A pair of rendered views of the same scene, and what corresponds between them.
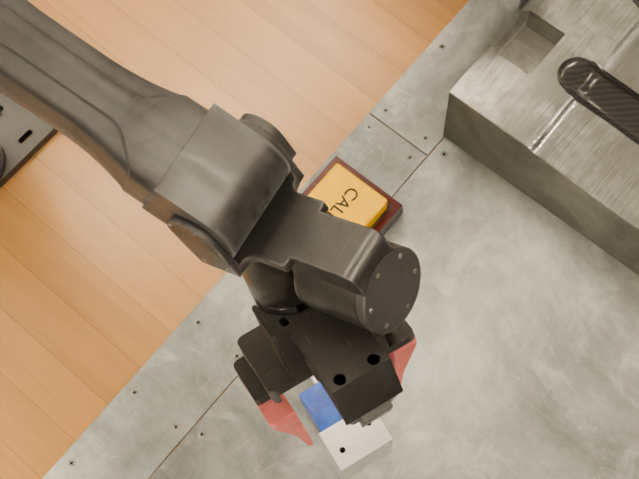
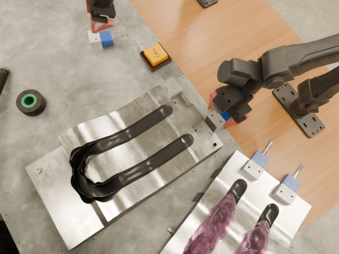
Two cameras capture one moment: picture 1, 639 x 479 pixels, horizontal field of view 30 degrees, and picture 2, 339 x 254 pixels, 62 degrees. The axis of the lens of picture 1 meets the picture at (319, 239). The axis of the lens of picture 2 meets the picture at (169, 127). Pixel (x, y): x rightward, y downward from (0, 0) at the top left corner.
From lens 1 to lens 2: 0.76 m
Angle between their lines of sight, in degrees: 28
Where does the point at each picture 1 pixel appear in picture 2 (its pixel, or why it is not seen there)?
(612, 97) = (157, 118)
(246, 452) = not seen: hidden behind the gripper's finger
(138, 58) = (216, 26)
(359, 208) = (153, 56)
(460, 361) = (108, 73)
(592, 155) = (141, 106)
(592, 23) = (181, 120)
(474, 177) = not seen: hidden behind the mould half
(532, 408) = (90, 85)
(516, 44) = (185, 104)
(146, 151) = not seen: outside the picture
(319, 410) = (105, 33)
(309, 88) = (195, 62)
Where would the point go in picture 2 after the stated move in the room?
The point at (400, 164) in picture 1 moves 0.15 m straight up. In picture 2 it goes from (166, 76) to (167, 51)
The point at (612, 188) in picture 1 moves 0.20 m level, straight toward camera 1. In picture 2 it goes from (130, 108) to (86, 64)
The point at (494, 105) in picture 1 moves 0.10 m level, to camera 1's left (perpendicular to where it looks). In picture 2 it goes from (164, 85) to (170, 57)
